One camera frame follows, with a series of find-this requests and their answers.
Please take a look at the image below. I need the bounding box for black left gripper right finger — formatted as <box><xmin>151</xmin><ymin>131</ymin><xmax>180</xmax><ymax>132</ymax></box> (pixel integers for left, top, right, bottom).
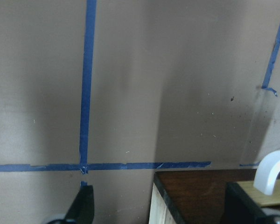
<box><xmin>225</xmin><ymin>182</ymin><xmax>280</xmax><ymax>224</ymax></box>

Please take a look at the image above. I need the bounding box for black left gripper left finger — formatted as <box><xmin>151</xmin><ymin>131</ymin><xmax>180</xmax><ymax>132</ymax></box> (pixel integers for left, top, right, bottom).
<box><xmin>43</xmin><ymin>185</ymin><xmax>94</xmax><ymax>224</ymax></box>

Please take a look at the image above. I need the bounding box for light wooden drawer white handle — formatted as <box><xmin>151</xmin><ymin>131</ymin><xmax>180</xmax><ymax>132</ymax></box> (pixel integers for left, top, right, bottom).
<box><xmin>237</xmin><ymin>150</ymin><xmax>280</xmax><ymax>207</ymax></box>

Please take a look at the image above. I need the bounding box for dark brown wooden cabinet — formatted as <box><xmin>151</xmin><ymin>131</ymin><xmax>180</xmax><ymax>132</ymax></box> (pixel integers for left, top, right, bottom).
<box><xmin>148</xmin><ymin>169</ymin><xmax>280</xmax><ymax>224</ymax></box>

